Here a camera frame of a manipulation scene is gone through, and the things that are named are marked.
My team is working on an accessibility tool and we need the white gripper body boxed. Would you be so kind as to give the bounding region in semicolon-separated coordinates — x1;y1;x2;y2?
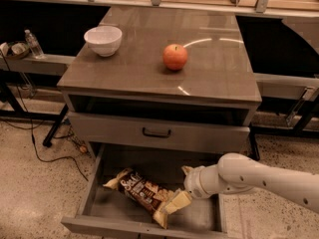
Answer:
183;165;221;199

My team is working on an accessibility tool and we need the brown chip bag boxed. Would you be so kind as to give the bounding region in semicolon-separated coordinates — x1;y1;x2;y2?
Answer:
104;168;173;229

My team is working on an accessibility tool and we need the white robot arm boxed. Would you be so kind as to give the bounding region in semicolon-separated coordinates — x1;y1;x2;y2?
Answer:
161;153;319;214

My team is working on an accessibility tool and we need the open grey middle drawer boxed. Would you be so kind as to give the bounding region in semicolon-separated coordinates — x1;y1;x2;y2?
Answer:
62;144;230;239

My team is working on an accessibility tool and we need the grey drawer cabinet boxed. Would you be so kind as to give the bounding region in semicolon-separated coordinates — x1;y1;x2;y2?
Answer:
56;5;262;161

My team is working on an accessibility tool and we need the closed grey top drawer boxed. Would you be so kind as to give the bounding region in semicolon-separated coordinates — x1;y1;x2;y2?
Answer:
68;112;250;153

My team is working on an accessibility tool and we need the red apple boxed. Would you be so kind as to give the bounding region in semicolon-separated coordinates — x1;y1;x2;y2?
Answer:
162;44;187;71

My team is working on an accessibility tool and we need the grey right bench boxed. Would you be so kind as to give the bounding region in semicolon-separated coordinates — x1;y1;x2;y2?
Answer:
254;73;319;102

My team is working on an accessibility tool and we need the white ceramic bowl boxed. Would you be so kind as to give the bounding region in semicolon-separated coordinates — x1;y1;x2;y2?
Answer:
84;26;123;57

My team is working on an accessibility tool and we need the grey side bench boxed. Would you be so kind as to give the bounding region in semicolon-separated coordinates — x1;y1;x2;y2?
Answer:
0;54;74;76

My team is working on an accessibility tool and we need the clear plastic water bottle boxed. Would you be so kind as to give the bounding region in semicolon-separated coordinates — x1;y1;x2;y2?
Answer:
25;29;44;59

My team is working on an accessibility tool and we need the small dish with wrappers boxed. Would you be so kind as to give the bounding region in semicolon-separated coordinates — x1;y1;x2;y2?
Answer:
0;42;29;60

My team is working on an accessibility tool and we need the black drawer handle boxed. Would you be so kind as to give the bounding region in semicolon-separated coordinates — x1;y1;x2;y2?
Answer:
142;127;171;138

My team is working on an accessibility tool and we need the black floor cable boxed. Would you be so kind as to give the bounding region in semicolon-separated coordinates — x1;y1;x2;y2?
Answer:
0;50;90;182

